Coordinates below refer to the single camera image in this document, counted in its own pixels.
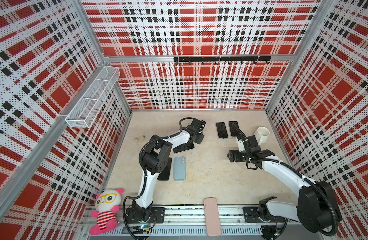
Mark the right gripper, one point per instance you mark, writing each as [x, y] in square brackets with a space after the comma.
[236, 155]

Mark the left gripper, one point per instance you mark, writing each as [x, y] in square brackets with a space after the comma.
[201, 136]

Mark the purple black phone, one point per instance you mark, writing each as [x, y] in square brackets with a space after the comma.
[234, 128]

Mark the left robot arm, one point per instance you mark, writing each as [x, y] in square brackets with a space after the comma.
[153, 159]

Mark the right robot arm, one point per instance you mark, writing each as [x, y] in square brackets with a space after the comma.
[316, 207]

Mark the white mug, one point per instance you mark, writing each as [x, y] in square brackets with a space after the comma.
[262, 134]

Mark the pink plush toy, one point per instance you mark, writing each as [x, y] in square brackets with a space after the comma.
[107, 205]

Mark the pink phone on rail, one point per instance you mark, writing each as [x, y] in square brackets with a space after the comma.
[212, 217]

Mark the black hook rail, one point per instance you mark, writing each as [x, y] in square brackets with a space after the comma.
[253, 59]

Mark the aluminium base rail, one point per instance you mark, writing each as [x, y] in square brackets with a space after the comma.
[186, 222]

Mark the white wire basket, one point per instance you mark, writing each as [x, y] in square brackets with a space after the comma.
[87, 108]

